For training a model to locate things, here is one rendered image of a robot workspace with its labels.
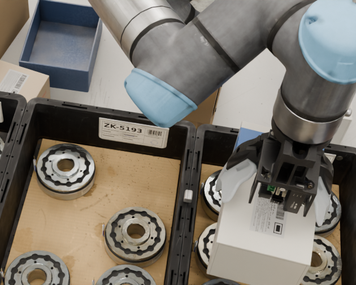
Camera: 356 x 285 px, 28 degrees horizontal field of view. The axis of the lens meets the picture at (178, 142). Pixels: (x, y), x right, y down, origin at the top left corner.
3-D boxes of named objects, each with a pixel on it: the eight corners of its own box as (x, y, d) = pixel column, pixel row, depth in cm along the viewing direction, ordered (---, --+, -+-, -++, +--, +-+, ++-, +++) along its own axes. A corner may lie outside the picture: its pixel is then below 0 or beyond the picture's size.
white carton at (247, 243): (231, 156, 107) (242, 120, 100) (308, 176, 107) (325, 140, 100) (205, 273, 95) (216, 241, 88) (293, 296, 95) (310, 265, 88)
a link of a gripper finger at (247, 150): (217, 163, 90) (267, 139, 84) (220, 154, 91) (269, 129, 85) (243, 182, 92) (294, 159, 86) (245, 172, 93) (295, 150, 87)
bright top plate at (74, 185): (41, 142, 128) (40, 140, 128) (96, 147, 129) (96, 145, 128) (33, 189, 122) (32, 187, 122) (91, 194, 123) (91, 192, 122)
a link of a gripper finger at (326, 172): (306, 198, 92) (281, 158, 86) (307, 187, 93) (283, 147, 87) (341, 194, 90) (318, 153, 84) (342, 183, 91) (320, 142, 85)
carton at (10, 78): (-1, 82, 155) (-4, 58, 149) (50, 98, 154) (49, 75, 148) (-36, 135, 146) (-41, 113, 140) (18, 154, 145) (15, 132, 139)
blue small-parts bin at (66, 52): (39, 20, 168) (38, -2, 162) (102, 29, 168) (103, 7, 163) (20, 83, 156) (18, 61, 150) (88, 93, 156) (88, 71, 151)
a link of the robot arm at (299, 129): (284, 61, 78) (357, 79, 77) (275, 89, 81) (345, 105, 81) (275, 113, 73) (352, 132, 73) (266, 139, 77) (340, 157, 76)
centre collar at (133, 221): (122, 217, 120) (122, 216, 120) (151, 221, 120) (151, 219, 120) (119, 244, 117) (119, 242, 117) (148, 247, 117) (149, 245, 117)
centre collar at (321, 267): (298, 245, 121) (299, 243, 120) (327, 250, 121) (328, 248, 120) (297, 271, 118) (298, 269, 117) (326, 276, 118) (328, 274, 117)
